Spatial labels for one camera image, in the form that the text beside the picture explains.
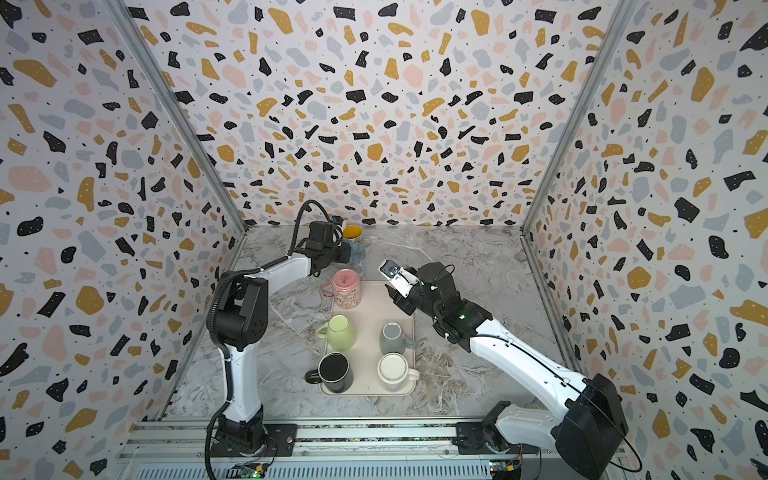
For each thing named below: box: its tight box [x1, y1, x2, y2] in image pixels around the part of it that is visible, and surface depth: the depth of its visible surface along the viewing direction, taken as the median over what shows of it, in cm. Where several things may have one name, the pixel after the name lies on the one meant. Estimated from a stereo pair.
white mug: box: [377, 352, 420, 391], surface depth 80 cm
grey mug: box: [379, 322, 416, 354], surface depth 85 cm
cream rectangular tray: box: [319, 281, 417, 397], surface depth 85 cm
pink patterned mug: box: [322, 268, 362, 309], surface depth 94 cm
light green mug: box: [315, 314, 357, 352], surface depth 87 cm
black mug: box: [304, 352, 354, 393], surface depth 78 cm
